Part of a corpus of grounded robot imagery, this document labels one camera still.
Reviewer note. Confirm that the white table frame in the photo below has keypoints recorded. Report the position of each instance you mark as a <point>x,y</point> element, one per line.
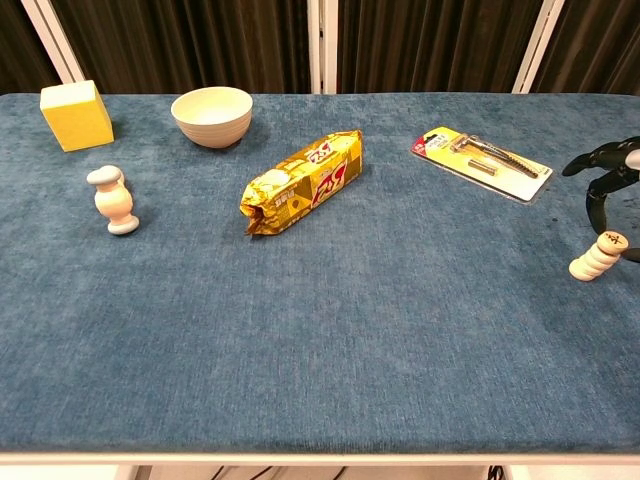
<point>320,459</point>

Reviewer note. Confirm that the chess piece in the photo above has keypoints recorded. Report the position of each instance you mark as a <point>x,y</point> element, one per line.
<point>601,254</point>
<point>577,274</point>
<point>594,261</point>
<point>586,268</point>
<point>614,240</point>

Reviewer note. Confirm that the black pleated curtain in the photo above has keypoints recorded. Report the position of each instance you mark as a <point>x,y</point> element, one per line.
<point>190,45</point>
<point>20,45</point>
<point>595,45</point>
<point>430,45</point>

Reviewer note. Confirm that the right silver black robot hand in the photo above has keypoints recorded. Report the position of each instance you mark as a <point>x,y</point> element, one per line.
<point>615,150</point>

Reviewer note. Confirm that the blue table cloth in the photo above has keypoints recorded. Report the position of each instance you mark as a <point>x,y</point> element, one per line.
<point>320,325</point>

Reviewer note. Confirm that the razor blister pack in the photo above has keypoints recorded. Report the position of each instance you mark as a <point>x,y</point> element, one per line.
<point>480,165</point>

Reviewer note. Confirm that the white metal frame post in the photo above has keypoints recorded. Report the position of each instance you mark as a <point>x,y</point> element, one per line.
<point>537,45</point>
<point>55,40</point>
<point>322,45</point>

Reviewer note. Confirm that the wooden vase-shaped toy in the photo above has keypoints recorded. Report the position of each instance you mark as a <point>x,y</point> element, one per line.
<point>114,200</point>

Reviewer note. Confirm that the yellow cube block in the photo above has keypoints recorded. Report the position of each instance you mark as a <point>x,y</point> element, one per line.
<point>82,122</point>

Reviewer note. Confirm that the cream ribbed bowl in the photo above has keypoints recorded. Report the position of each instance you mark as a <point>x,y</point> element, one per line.
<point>212,125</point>

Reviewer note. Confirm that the gold snack packet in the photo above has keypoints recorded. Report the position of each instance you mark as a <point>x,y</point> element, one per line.
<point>300,185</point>

